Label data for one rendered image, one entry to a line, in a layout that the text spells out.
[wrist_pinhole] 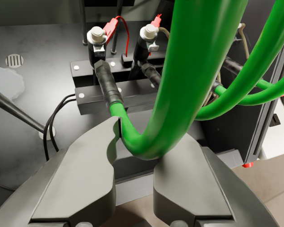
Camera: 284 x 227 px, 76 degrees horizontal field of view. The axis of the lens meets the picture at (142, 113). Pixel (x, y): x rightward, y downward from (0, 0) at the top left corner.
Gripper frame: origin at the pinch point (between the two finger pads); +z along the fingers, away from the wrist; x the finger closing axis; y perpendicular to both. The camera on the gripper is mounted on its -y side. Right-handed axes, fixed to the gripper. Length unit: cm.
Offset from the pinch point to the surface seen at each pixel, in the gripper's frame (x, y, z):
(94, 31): -5.9, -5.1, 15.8
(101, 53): -5.0, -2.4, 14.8
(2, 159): -33.2, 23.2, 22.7
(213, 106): 6.7, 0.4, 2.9
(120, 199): -4.0, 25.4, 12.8
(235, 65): 17.6, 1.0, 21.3
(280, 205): 114, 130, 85
